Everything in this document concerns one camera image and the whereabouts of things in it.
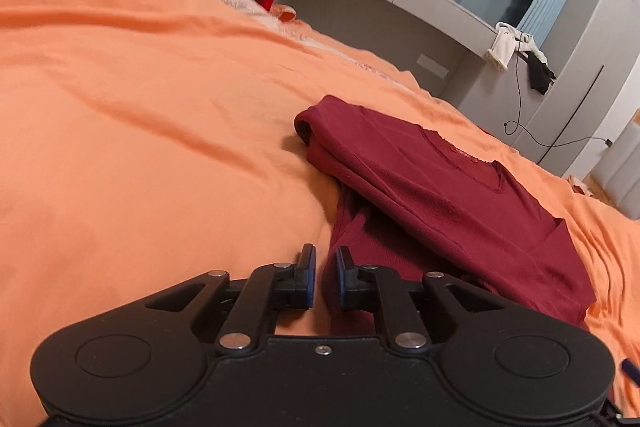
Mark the cream cloth on ledge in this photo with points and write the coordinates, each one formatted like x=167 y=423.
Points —
x=509 y=40

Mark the maroon knit sweater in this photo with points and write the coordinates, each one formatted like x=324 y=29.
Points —
x=413 y=202

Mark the white wall socket plate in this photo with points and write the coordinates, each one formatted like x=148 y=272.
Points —
x=432 y=66

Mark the grey built-in wall cabinet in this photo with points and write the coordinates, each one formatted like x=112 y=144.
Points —
x=592 y=48

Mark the black cloth on ledge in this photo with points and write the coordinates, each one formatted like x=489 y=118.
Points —
x=540 y=76

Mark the grey padded headboard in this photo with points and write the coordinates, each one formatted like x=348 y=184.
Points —
x=615 y=178

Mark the orange bed sheet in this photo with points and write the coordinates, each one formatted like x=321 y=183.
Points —
x=144 y=142

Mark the pink patterned pillow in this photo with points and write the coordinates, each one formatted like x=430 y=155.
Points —
x=250 y=7

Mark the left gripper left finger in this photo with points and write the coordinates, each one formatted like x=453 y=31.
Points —
x=253 y=305

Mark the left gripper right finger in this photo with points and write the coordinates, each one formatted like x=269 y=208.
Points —
x=381 y=292

